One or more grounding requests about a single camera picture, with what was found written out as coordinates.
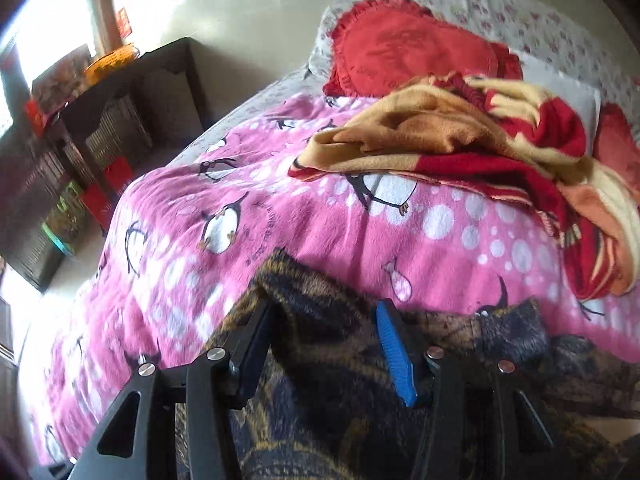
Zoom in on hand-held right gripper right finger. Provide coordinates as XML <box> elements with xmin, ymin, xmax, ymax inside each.
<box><xmin>375</xmin><ymin>299</ymin><xmax>576</xmax><ymax>480</ymax></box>

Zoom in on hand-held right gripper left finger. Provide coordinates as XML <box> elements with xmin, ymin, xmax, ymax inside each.
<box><xmin>70</xmin><ymin>300</ymin><xmax>273</xmax><ymax>480</ymax></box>

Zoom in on dark blue brown floral garment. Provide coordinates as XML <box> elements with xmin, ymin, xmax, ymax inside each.
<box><xmin>187</xmin><ymin>247</ymin><xmax>640</xmax><ymax>480</ymax></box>

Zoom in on pink penguin print blanket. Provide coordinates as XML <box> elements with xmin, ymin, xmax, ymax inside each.
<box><xmin>20</xmin><ymin>95</ymin><xmax>640</xmax><ymax>466</ymax></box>

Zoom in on red box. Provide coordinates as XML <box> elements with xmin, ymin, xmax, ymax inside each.
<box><xmin>102</xmin><ymin>157</ymin><xmax>134</xmax><ymax>195</ymax></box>
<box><xmin>80</xmin><ymin>185</ymin><xmax>119</xmax><ymax>231</ymax></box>

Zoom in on red and yellow fleece blanket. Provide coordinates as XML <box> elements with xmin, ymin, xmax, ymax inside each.
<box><xmin>287</xmin><ymin>72</ymin><xmax>640</xmax><ymax>303</ymax></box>

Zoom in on green printed box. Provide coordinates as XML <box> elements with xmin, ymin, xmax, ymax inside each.
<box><xmin>42</xmin><ymin>180</ymin><xmax>85</xmax><ymax>256</ymax></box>

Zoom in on low dark wooden cabinet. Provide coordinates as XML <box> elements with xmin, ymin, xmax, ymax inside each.
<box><xmin>0</xmin><ymin>132</ymin><xmax>101</xmax><ymax>293</ymax></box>

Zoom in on red heart-shaped frilled pillow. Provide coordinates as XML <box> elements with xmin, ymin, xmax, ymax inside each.
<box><xmin>322</xmin><ymin>0</ymin><xmax>523</xmax><ymax>98</ymax></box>

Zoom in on plain white pillow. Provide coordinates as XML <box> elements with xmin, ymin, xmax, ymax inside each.
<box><xmin>515</xmin><ymin>52</ymin><xmax>603</xmax><ymax>161</ymax></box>

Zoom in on dark wooden side table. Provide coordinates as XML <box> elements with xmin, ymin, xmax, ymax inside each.
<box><xmin>45</xmin><ymin>37</ymin><xmax>208</xmax><ymax>201</ymax></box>

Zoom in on orange plastic basket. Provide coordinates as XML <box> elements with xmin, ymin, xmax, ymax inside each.
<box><xmin>82</xmin><ymin>45</ymin><xmax>141</xmax><ymax>83</ymax></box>

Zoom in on brown printed box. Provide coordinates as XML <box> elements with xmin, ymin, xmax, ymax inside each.
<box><xmin>30</xmin><ymin>45</ymin><xmax>93</xmax><ymax>111</ymax></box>

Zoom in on white floral pillow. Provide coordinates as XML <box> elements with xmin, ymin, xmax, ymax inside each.
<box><xmin>305</xmin><ymin>0</ymin><xmax>640</xmax><ymax>111</ymax></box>

